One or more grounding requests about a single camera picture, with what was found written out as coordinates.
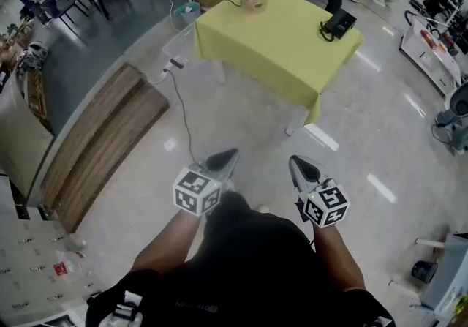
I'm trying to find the person's black shirt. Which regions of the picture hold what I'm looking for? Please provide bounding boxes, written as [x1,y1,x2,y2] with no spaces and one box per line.
[84,208,396,327]

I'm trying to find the thin black floor cable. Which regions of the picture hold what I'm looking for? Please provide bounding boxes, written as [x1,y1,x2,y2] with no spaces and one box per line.
[163,68,203,170]

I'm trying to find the white floor cable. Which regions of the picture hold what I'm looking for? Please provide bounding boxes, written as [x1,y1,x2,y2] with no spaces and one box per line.
[148,0,180,33]

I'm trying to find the black desk telephone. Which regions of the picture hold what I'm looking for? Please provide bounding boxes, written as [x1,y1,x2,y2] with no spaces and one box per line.
[324,7,358,40]

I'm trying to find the black mesh waste basket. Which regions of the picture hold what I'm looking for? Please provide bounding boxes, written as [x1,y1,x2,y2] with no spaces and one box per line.
[410,260,439,285]

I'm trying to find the white black helmet device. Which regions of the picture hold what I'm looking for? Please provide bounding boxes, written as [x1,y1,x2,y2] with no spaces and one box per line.
[17,40,49,75]

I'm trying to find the white black backpack strap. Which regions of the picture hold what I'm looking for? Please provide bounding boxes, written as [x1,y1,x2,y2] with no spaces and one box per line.
[109,289,144,327]

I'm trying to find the grey standing machine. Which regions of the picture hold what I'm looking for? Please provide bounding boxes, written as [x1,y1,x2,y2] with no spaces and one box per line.
[434,80,468,157]

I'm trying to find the black vacuum hose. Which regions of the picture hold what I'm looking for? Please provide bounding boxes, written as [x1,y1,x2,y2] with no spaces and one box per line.
[403,0,427,29]

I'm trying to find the wooden floor board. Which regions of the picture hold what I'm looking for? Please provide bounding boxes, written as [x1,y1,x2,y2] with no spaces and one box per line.
[39,61,171,235]

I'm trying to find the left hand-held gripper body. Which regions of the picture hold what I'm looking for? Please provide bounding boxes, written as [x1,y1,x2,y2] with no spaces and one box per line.
[172,160,224,217]

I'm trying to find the person's right forearm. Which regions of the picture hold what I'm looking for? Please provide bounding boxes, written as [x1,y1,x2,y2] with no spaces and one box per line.
[310,221,367,292]

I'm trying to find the clear plastic bag red label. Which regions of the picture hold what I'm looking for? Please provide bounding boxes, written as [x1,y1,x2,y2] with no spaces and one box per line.
[53,247,99,285]

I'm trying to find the light grey table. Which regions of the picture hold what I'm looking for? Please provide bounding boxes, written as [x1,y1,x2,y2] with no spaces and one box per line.
[415,232,468,327]

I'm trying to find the red box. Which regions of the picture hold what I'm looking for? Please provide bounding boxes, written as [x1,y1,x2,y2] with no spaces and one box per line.
[420,29,449,53]

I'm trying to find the clear plastic storage box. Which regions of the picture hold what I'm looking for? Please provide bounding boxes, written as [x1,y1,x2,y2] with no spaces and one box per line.
[160,20,200,63]

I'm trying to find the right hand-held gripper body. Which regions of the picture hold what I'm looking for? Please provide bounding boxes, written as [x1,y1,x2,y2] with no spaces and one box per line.
[294,178,352,229]

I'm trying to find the person's black trousers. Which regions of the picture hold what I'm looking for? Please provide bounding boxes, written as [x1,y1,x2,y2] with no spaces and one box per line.
[208,189,273,231]

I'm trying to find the white low cabinet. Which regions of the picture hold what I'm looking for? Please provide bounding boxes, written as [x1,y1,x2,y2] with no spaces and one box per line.
[399,18,464,99]

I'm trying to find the black coiled telephone cord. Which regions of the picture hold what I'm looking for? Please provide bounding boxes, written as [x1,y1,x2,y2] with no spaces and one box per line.
[318,20,336,42]

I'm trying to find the white locker cabinet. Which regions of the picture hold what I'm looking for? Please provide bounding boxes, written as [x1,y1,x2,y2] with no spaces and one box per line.
[0,204,105,327]

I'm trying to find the desk with black monitors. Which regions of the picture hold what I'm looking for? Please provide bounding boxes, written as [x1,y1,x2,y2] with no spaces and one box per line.
[420,0,468,56]

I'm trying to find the white power strip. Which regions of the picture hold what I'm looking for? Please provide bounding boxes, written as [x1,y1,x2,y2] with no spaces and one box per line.
[137,58,176,86]

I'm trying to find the light blue waste bin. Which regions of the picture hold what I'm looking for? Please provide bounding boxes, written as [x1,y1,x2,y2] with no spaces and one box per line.
[170,1,202,32]

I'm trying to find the wooden pallets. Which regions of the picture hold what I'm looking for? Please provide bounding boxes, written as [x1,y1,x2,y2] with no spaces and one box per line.
[21,69,52,132]

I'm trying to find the person's left forearm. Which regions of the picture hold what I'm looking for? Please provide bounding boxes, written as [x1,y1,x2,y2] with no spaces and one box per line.
[131,208,205,272]

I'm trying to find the yellow-green tablecloth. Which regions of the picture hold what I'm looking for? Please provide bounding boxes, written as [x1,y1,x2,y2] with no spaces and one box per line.
[192,0,365,125]

